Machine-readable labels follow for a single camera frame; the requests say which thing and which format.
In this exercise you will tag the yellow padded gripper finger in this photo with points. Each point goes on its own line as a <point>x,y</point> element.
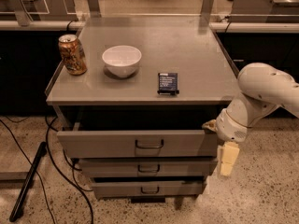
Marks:
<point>210,125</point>
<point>227,155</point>

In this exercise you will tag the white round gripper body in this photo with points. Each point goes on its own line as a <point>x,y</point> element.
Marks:
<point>230,127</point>

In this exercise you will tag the grey top drawer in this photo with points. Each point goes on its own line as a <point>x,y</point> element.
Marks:
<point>139,131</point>

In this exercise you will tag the grey drawer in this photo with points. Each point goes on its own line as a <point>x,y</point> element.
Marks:
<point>148,167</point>
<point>103,190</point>
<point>139,131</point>

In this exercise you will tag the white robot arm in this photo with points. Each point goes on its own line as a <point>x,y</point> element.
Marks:
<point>263,89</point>

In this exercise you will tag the grey metal drawer cabinet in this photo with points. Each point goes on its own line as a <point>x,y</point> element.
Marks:
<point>168,45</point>

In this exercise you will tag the grey middle drawer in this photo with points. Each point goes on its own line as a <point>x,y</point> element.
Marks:
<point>148,167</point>

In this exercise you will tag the grey bottom drawer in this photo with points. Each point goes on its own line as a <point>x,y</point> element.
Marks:
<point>103,190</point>

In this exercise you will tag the dark blue small box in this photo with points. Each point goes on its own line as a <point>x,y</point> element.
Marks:
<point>168,83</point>

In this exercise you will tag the white ceramic bowl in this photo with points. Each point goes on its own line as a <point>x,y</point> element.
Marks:
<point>122,60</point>

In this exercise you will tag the orange soda can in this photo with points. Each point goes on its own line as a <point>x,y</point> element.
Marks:
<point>72,53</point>

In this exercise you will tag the black bar on floor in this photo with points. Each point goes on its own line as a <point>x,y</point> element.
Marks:
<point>17,209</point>

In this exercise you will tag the white horizontal rail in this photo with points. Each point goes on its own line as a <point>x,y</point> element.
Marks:
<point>221,27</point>

